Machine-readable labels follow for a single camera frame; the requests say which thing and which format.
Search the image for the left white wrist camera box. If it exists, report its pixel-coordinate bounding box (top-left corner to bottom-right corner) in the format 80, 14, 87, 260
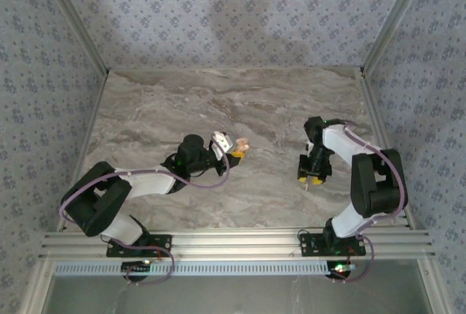
209, 130, 234, 160

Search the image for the aluminium frame post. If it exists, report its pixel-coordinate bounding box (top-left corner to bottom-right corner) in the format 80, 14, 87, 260
359, 0, 435, 76
36, 0, 112, 76

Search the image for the aluminium frame leg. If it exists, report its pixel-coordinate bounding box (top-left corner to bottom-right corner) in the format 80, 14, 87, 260
21, 255, 55, 314
414, 257, 447, 314

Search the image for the aluminium table side rail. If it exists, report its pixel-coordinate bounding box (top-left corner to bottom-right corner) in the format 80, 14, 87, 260
53, 68, 112, 233
356, 69, 418, 230

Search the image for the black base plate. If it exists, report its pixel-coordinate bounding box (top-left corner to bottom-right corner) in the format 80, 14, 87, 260
298, 232, 367, 258
106, 234, 173, 258

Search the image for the long aluminium base rail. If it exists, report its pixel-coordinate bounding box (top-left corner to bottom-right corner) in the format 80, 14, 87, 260
39, 229, 436, 259

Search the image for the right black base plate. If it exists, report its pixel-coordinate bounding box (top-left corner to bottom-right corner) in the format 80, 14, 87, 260
298, 232, 367, 258

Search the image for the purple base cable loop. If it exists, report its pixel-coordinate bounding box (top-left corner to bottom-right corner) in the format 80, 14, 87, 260
125, 243, 176, 286
331, 238, 376, 285

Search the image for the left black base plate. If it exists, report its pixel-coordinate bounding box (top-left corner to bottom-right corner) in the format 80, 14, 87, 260
106, 234, 173, 258

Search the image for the black controller board with LED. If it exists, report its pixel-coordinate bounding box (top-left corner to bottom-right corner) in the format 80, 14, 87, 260
327, 261, 356, 278
122, 259, 152, 275

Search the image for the grey slotted cable duct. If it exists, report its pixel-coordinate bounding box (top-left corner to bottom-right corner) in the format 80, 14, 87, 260
52, 259, 328, 278

